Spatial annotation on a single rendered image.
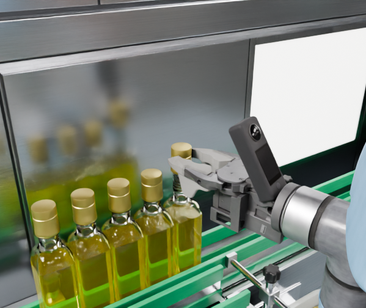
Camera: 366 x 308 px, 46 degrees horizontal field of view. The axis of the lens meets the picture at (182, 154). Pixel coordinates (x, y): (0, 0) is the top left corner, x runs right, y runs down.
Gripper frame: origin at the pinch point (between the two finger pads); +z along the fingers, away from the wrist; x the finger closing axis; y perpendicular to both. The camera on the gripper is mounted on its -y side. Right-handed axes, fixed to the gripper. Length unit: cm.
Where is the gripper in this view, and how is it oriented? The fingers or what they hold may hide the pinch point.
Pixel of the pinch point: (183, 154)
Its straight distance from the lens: 69.9
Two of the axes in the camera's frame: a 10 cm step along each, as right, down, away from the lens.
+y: 0.0, 8.9, 4.5
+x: 6.5, -3.4, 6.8
